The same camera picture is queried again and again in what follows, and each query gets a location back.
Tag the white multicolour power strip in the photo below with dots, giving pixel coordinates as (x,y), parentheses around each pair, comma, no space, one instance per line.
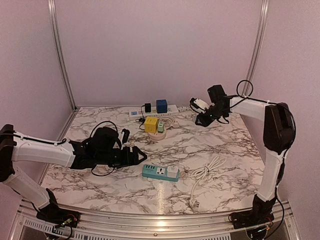
(135,112)

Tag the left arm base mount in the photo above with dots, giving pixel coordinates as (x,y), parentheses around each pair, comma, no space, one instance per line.
(54,214)

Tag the right aluminium frame post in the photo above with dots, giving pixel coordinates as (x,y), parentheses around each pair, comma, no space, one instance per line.
(261,29)

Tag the left aluminium frame post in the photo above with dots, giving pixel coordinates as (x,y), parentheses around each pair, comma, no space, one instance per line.
(59,51)

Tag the green cube plug adapter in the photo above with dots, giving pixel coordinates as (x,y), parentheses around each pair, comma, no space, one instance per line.
(161,127)

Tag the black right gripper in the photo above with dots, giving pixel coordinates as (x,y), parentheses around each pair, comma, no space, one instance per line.
(204,122)

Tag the yellow cube power socket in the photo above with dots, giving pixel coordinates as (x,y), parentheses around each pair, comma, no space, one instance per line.
(151,124)

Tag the aluminium frame post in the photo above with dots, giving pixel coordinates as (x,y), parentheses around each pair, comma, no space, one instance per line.
(261,29)
(59,51)

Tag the blue cube power socket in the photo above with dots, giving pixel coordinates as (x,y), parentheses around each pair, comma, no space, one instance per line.
(161,106)

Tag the teal power strip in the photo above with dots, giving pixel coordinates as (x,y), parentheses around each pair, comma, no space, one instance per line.
(158,172)

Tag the black power adapter with cable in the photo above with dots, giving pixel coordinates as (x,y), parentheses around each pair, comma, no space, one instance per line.
(145,109)

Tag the aluminium front rail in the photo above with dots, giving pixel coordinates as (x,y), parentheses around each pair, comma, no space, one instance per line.
(104,225)

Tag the pink round power socket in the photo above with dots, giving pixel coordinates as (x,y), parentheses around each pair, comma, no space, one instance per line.
(157,136)

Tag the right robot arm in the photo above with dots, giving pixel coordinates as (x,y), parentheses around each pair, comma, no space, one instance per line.
(279,134)

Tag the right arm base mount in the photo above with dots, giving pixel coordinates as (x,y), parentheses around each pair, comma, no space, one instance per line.
(252,216)

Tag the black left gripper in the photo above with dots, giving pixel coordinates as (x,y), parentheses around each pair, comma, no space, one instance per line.
(133,160)

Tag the white USB charger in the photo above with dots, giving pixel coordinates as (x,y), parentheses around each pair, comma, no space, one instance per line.
(172,171)

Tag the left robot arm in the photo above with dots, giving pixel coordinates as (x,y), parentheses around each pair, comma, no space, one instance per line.
(104,146)

